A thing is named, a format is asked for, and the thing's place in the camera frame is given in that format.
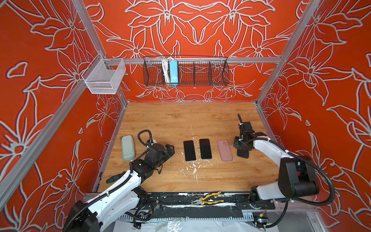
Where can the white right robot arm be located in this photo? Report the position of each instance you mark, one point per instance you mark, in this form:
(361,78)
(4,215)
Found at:
(297,178)

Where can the green handled screwdriver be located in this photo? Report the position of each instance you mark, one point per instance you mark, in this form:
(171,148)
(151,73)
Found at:
(115,178)

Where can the clear plastic wall bin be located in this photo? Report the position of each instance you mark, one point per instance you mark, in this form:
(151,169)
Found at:
(104,76)

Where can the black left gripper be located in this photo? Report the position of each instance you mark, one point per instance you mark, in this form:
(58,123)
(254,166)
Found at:
(171,152)

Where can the light blue flat box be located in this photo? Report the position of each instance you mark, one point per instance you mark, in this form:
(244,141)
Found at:
(173,65)

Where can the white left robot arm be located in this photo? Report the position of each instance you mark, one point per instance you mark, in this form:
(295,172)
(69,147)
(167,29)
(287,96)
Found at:
(125,194)

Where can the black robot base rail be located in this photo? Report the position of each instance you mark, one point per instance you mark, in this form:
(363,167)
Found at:
(168,206)

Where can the pale green soap bar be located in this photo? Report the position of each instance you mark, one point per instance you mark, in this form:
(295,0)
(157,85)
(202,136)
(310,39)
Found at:
(128,148)

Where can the pink phone case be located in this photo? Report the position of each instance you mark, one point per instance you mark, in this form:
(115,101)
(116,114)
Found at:
(224,150)

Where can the yellow handled pliers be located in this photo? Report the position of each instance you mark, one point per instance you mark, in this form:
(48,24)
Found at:
(207,200)

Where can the silver phone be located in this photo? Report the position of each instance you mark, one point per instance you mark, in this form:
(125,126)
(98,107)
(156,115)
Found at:
(189,150)

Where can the black wire wall basket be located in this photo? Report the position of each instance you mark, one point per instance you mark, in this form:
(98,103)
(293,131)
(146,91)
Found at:
(193,71)

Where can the black smartphone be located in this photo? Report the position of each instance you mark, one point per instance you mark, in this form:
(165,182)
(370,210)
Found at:
(243,153)

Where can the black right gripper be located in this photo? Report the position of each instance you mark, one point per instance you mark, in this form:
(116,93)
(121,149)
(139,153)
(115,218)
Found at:
(237,143)

